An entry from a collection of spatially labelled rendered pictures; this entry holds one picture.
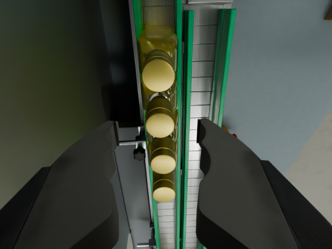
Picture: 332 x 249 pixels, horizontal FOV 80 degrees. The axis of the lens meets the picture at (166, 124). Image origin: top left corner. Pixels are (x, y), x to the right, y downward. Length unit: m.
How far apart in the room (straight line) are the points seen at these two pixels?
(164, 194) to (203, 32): 0.35
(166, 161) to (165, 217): 0.59
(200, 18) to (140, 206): 0.63
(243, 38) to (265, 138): 0.38
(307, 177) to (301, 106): 1.63
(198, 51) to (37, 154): 0.39
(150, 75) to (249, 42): 0.49
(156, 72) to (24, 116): 0.13
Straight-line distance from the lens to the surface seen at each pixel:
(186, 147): 0.50
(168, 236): 0.95
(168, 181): 0.30
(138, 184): 0.71
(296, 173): 2.31
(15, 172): 0.21
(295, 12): 0.71
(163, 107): 0.24
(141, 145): 0.47
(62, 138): 0.27
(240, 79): 0.69
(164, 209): 0.81
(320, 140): 2.16
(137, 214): 0.83
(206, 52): 0.50
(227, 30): 0.42
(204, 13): 0.49
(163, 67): 0.20
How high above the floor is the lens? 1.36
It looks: 60 degrees down
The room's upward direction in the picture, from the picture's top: 176 degrees clockwise
